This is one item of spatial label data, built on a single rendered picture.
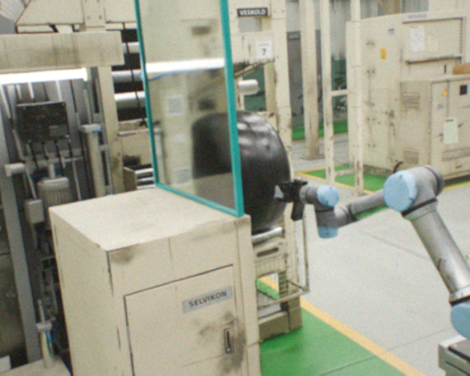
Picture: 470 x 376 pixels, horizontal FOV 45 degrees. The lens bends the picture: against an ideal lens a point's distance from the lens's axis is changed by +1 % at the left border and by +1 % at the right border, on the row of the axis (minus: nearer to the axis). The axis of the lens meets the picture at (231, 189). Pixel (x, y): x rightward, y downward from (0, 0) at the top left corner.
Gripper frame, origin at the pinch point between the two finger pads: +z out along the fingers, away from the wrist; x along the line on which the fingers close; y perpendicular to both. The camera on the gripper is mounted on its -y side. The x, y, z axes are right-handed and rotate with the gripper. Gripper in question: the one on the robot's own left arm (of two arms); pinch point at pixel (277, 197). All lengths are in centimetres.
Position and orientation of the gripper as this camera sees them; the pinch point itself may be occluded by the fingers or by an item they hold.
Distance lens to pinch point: 234.7
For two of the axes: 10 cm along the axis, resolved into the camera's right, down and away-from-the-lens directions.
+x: -8.6, 1.8, -4.8
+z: -5.0, -0.3, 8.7
